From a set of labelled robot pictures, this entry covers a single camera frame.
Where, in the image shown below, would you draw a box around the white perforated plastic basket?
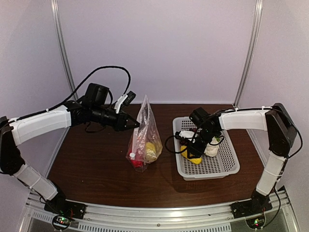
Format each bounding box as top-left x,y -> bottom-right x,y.
172,116 -> 241,181

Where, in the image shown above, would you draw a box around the right aluminium frame post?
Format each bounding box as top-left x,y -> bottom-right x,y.
233,0 -> 264,108

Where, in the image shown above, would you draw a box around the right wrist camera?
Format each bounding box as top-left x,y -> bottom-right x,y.
175,130 -> 195,141

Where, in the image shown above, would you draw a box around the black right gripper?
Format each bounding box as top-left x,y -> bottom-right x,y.
187,128 -> 218,159

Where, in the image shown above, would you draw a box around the round circuit board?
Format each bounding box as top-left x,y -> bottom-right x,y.
52,215 -> 71,231
246,215 -> 266,230

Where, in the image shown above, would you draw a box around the right round circuit board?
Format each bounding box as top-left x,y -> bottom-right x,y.
246,215 -> 266,230

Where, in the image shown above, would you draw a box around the aluminium frame post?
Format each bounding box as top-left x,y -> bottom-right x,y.
233,0 -> 264,108
51,0 -> 78,100

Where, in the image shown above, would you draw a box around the black right camera cable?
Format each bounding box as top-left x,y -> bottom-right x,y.
165,108 -> 302,158

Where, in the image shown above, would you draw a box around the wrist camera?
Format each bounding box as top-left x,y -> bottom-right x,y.
113,91 -> 136,114
175,130 -> 195,141

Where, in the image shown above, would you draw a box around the left round circuit board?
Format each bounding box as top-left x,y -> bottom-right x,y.
52,215 -> 71,231

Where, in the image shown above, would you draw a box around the clear zip top bag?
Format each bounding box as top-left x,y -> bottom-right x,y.
126,96 -> 162,173

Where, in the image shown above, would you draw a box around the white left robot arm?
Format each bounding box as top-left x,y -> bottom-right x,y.
0,83 -> 140,215

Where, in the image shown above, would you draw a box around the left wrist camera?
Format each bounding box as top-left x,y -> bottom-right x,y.
113,91 -> 136,114

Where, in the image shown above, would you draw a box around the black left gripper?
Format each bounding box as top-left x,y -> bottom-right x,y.
91,104 -> 140,131

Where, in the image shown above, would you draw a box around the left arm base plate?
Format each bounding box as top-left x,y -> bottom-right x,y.
44,201 -> 86,219

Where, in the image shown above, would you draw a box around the red toy bell pepper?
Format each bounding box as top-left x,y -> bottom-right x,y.
129,152 -> 144,168

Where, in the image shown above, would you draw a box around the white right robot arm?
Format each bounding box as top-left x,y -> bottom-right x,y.
180,103 -> 297,214

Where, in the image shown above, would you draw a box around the yellow toy fruit front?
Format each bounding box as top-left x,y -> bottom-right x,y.
144,142 -> 162,163

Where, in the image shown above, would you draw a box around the black left camera cable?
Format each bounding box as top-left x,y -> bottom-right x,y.
45,66 -> 132,114

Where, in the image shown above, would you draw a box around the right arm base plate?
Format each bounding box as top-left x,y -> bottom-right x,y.
230,200 -> 273,219

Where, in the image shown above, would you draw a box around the front aluminium rail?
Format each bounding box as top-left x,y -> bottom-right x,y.
17,190 -> 300,232

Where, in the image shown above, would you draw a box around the black camera cable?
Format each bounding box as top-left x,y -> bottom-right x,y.
165,108 -> 302,158
45,66 -> 132,114

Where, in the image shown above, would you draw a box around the dark red toy grapes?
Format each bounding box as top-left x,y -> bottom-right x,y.
179,130 -> 195,141

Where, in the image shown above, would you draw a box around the yellow toy fruit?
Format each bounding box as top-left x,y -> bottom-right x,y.
144,142 -> 162,163
180,145 -> 202,164

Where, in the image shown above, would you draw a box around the left aluminium frame post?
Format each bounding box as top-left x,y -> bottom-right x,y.
51,0 -> 78,100

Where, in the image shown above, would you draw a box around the white toy cauliflower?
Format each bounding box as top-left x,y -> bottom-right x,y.
204,137 -> 220,157

